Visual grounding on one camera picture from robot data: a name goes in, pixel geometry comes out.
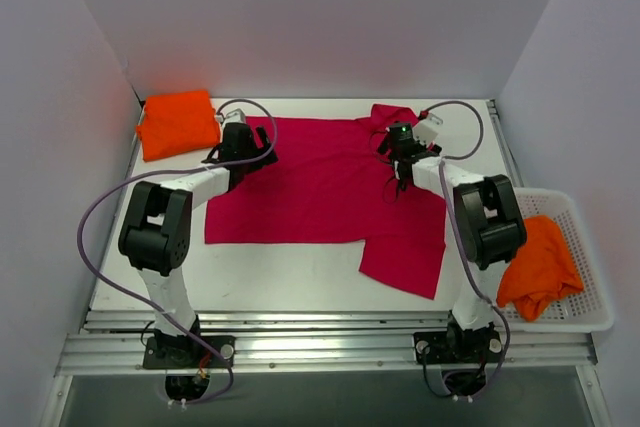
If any crimson red t-shirt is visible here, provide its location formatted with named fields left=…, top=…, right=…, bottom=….
left=204, top=104, right=446, bottom=299

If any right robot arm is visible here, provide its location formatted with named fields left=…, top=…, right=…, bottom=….
left=378, top=122, right=527, bottom=360

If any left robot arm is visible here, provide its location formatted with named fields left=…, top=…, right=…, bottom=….
left=118, top=121, right=277, bottom=366

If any folded orange t-shirt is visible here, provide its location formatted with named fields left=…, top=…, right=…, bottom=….
left=136, top=90, right=221, bottom=162

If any crumpled orange t-shirt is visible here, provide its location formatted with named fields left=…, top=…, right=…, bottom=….
left=496, top=215, right=584, bottom=322

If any white plastic basket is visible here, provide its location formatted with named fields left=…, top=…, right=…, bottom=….
left=500, top=188, right=614, bottom=333

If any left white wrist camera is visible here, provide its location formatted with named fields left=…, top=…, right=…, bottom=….
left=215, top=108, right=246, bottom=126

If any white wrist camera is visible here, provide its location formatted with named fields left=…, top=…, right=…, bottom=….
left=413, top=113, right=443, bottom=147
left=215, top=108, right=246, bottom=126

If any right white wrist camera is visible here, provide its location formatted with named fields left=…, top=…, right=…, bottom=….
left=413, top=113, right=443, bottom=147

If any aluminium rail frame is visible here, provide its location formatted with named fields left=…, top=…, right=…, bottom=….
left=57, top=98, right=596, bottom=376

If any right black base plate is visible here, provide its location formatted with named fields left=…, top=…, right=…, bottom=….
left=413, top=328, right=503, bottom=366

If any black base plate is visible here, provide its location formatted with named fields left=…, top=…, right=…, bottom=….
left=142, top=332, right=236, bottom=370
left=413, top=328, right=503, bottom=366

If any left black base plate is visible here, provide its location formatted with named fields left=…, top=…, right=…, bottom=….
left=142, top=332, right=236, bottom=370

